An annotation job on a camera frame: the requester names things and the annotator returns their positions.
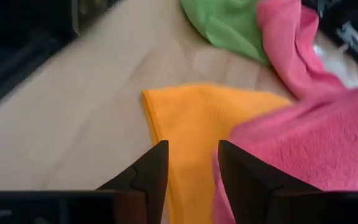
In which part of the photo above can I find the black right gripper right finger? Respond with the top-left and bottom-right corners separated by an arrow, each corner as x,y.
218,139 -> 323,224

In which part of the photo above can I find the green microfiber towel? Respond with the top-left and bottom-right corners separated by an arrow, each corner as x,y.
180,0 -> 272,65

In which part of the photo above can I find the orange microfiber towel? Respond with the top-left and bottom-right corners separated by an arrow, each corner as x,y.
140,83 -> 293,224

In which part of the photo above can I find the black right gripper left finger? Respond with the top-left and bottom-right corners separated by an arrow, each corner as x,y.
97,139 -> 170,224

